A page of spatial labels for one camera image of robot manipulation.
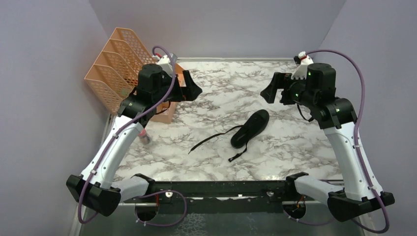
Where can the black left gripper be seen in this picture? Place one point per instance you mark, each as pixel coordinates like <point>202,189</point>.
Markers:
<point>190,92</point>

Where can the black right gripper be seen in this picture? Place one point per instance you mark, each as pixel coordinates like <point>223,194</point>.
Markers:
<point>281,80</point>

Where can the black canvas sneaker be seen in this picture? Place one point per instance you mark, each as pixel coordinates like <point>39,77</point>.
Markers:
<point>252,127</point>

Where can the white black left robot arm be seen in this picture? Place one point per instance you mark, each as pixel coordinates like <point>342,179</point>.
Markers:
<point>94,187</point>

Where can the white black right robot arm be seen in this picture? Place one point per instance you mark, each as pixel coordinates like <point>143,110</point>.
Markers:
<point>337,118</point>

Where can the pink capped small bottle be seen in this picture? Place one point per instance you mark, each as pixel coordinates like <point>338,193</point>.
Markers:
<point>144,137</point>

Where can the orange plastic file organizer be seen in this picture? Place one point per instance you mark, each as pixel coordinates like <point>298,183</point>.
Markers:
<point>114,73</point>

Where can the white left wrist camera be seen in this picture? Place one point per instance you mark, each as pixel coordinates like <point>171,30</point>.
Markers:
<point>166,63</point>

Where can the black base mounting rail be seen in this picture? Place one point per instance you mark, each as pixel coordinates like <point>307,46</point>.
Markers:
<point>211,197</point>

